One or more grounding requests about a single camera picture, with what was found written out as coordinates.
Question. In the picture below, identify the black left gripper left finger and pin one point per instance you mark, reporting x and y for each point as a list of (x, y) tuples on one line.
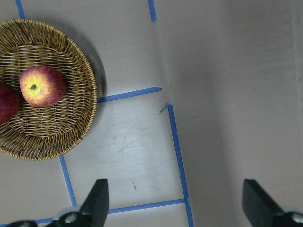
[(92, 213)]

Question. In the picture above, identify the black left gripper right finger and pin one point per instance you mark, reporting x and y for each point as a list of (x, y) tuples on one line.
[(262, 211)]

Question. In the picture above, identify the yellow-red apple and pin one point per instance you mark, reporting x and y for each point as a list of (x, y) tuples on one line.
[(42, 86)]

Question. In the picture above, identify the round wicker basket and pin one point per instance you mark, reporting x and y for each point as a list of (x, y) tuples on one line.
[(43, 133)]

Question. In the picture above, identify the dark red basket apple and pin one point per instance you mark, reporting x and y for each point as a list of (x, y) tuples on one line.
[(9, 102)]

